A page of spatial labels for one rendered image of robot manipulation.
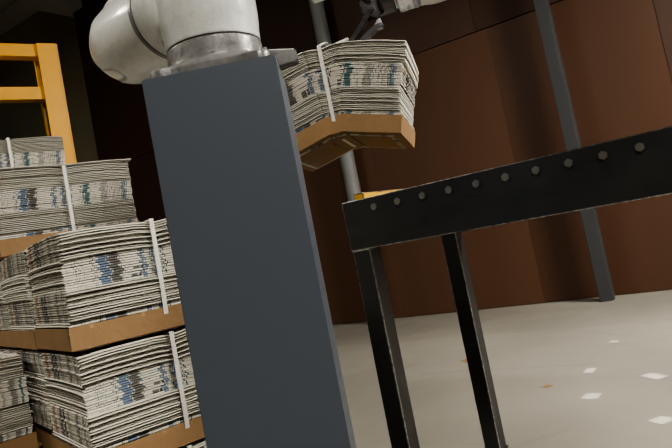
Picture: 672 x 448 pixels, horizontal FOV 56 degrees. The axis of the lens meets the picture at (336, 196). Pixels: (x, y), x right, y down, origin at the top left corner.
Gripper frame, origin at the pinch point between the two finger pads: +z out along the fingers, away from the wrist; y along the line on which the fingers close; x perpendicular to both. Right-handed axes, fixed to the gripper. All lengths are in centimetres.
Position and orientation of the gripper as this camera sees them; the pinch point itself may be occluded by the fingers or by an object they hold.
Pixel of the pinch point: (322, 23)
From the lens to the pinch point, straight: 177.5
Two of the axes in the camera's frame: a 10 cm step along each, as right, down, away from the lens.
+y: 2.6, 9.6, -1.1
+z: -9.4, 2.8, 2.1
